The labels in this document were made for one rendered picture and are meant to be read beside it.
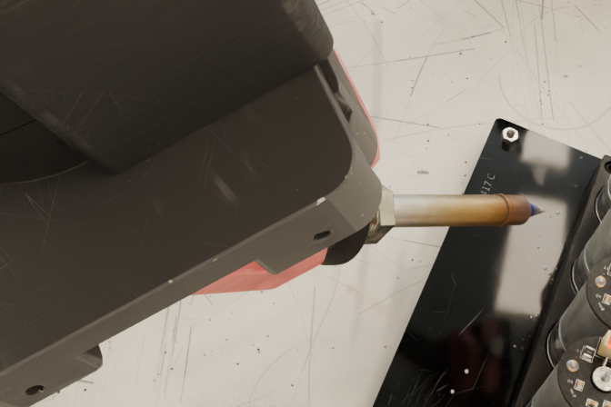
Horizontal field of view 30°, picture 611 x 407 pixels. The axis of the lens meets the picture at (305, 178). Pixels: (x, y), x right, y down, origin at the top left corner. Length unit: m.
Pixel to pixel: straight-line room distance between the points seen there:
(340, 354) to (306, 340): 0.01
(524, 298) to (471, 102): 0.09
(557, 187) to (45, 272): 0.27
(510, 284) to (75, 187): 0.24
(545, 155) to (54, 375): 0.28
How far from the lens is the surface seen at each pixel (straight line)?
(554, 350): 0.36
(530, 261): 0.39
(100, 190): 0.16
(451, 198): 0.28
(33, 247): 0.16
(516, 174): 0.41
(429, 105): 0.43
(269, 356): 0.37
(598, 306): 0.33
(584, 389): 0.32
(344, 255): 0.25
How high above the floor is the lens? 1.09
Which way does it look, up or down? 58 degrees down
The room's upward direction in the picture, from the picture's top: 10 degrees clockwise
